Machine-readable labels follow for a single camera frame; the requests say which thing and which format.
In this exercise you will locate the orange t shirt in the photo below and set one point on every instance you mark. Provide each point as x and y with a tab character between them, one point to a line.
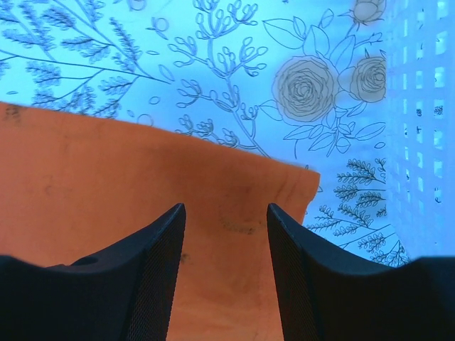
72	185

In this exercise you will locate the white plastic basket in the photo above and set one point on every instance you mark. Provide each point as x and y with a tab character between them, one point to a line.
420	125

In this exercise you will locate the floral table cloth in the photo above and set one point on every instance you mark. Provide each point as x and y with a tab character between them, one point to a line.
299	81

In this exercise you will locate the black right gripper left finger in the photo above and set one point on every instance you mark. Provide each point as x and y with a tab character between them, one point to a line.
122	292

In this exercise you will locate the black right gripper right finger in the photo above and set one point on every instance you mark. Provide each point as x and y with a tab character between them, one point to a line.
327	293

